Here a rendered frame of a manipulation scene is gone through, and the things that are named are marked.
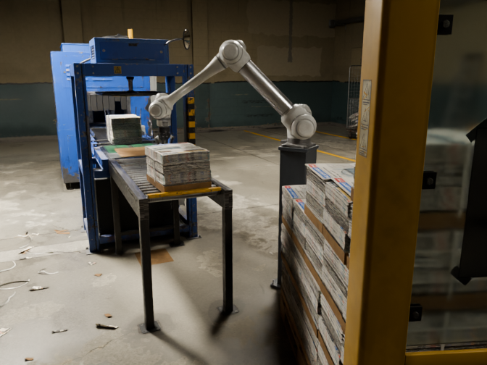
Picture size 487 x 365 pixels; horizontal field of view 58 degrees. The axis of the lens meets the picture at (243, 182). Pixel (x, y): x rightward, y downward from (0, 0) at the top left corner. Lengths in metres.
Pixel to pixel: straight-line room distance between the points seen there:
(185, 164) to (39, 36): 8.90
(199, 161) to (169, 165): 0.18
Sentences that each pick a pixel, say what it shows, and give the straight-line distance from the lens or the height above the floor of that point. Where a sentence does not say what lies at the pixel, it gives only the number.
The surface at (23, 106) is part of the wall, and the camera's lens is 11.16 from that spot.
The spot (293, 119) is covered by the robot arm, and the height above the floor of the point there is 1.20.
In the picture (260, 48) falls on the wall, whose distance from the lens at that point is 12.39.
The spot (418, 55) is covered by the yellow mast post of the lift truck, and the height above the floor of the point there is 1.48.
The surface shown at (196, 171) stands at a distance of 2.54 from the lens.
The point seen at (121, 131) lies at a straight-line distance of 4.48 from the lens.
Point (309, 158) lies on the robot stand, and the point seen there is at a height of 0.93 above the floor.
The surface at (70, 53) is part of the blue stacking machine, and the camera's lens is 6.01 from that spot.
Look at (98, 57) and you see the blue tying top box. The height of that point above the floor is 1.60.
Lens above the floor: 1.45
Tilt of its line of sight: 14 degrees down
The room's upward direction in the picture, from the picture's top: straight up
